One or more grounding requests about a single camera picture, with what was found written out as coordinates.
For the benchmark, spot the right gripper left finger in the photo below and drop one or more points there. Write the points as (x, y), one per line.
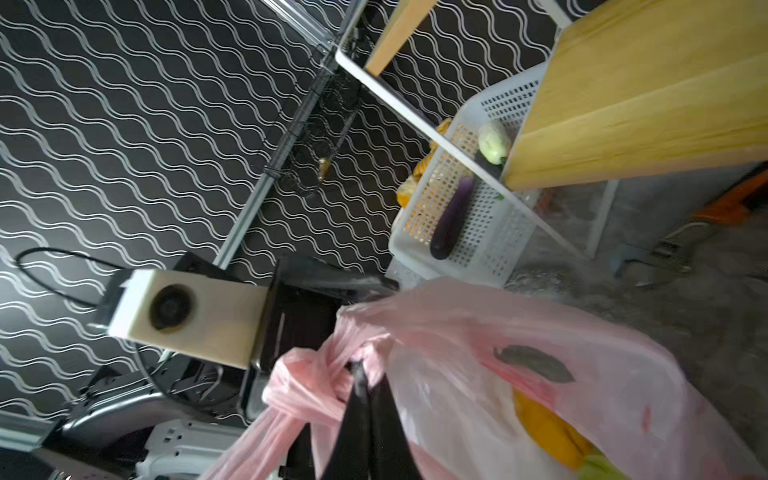
(350, 457)

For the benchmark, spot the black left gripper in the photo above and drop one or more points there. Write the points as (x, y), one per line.
(300, 312)

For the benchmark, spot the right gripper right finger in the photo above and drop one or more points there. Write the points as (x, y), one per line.
(390, 457)

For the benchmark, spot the pink plastic grocery bag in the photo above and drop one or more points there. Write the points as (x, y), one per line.
(487, 384)

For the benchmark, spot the purple eggplant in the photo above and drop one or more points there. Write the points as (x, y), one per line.
(449, 227)

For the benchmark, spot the white plastic vegetable basket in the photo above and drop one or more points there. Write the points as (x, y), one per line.
(495, 232)

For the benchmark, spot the wooden two-tier shelf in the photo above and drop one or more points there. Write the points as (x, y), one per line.
(639, 88)

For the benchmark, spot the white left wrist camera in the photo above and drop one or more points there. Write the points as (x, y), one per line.
(209, 319)

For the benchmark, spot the black wire wall basket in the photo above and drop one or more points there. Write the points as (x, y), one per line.
(321, 108)

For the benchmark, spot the orange handled wrench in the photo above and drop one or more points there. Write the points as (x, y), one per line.
(671, 256)

